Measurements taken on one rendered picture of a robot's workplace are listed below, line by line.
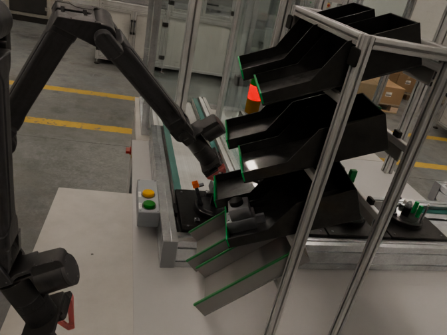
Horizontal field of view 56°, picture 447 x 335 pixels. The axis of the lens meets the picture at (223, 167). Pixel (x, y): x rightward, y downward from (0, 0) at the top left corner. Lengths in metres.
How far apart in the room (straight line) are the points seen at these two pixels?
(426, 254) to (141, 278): 0.99
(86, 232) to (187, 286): 0.39
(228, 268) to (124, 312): 0.31
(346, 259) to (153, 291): 0.66
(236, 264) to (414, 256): 0.77
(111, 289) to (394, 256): 0.95
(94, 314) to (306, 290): 0.63
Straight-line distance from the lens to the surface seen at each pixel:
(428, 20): 10.93
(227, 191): 1.08
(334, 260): 1.49
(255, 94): 1.46
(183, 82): 2.33
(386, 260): 1.60
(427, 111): 0.85
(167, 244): 1.28
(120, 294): 1.24
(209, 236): 1.21
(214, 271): 1.11
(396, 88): 7.17
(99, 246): 1.39
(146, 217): 1.40
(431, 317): 1.53
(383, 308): 1.46
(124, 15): 6.44
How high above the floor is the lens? 1.73
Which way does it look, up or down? 26 degrees down
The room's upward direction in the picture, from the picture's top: 12 degrees clockwise
